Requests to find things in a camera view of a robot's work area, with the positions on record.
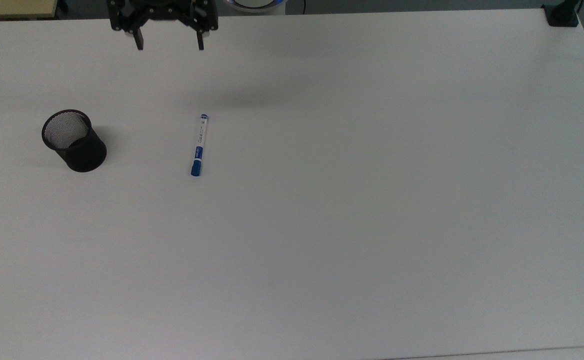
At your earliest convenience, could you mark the black mesh pen cup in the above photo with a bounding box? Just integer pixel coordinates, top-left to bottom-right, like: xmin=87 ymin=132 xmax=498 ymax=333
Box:
xmin=41 ymin=109 xmax=108 ymax=174

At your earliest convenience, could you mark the beige wooden table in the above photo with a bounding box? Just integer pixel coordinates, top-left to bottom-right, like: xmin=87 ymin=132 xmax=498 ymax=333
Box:
xmin=0 ymin=0 xmax=59 ymax=21

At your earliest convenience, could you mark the blue and white marker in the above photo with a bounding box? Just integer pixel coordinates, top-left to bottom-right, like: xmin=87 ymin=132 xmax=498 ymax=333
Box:
xmin=190 ymin=113 xmax=210 ymax=178

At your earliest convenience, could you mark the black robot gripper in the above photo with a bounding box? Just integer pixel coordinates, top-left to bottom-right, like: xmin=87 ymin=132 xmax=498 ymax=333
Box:
xmin=107 ymin=0 xmax=220 ymax=51

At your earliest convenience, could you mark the black clamp mount base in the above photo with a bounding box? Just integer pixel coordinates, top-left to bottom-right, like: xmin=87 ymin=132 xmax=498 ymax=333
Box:
xmin=541 ymin=0 xmax=584 ymax=28

